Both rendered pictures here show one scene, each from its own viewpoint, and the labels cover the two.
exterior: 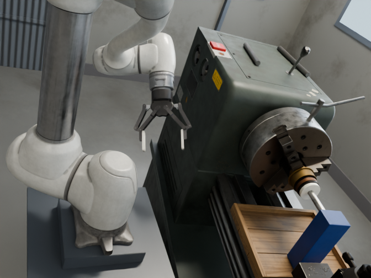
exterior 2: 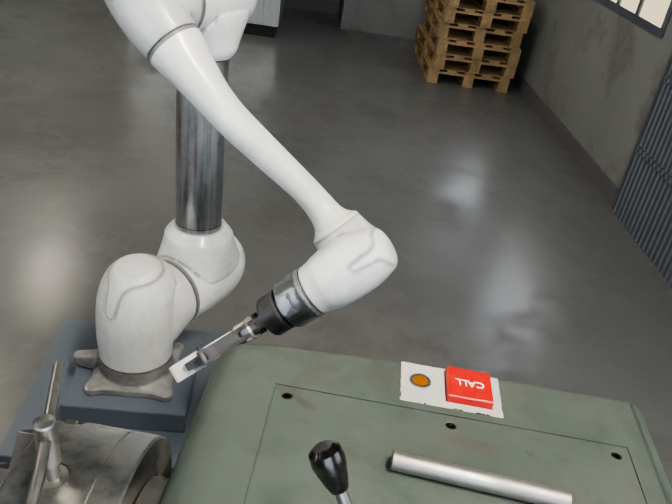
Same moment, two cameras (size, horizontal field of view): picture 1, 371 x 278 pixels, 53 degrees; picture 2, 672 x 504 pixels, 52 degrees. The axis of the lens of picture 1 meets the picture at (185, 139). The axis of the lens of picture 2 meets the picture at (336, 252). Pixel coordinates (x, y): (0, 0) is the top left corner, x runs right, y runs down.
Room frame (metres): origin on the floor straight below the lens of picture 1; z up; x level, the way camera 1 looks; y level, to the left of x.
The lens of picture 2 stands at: (1.65, -0.71, 1.85)
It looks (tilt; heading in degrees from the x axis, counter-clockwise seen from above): 31 degrees down; 114
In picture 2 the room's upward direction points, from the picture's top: 10 degrees clockwise
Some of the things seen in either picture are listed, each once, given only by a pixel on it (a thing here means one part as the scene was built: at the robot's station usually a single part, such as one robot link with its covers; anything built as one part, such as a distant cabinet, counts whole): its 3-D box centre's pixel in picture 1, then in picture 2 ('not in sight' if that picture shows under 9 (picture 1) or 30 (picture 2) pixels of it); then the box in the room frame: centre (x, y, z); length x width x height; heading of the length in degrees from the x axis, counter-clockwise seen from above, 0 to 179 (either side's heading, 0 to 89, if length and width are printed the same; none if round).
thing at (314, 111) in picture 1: (313, 113); (49, 458); (1.22, -0.38, 1.26); 0.02 x 0.02 x 0.12
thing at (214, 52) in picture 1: (217, 55); (445, 403); (1.52, 0.00, 1.23); 0.13 x 0.08 x 0.06; 23
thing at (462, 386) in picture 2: (217, 47); (468, 389); (1.54, 0.01, 1.26); 0.06 x 0.06 x 0.02; 23
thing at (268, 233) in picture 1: (290, 242); not in sight; (0.98, -0.47, 0.89); 0.36 x 0.30 x 0.04; 113
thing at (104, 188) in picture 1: (107, 185); (139, 306); (0.83, 0.17, 0.97); 0.18 x 0.16 x 0.22; 89
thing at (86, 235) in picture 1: (103, 222); (127, 359); (0.81, 0.15, 0.83); 0.22 x 0.18 x 0.06; 31
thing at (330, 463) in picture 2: (304, 52); (329, 465); (1.50, -0.31, 1.38); 0.04 x 0.03 x 0.05; 23
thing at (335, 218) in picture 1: (317, 241); not in sight; (0.90, -0.50, 1.00); 0.08 x 0.06 x 0.23; 113
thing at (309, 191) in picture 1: (317, 203); not in sight; (0.98, -0.47, 1.08); 0.13 x 0.07 x 0.07; 23
